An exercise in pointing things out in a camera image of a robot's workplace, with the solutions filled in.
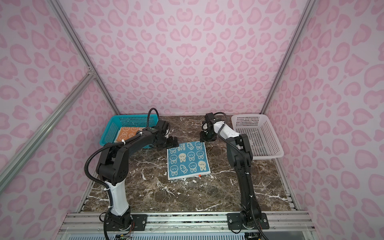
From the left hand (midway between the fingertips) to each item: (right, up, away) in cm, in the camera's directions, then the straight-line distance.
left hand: (174, 144), depth 96 cm
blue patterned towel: (+9, -11, -1) cm, 14 cm away
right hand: (+20, +3, +7) cm, 21 cm away
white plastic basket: (+61, +1, +8) cm, 61 cm away
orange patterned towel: (-35, +7, +8) cm, 37 cm away
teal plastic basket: (-44, +7, +6) cm, 45 cm away
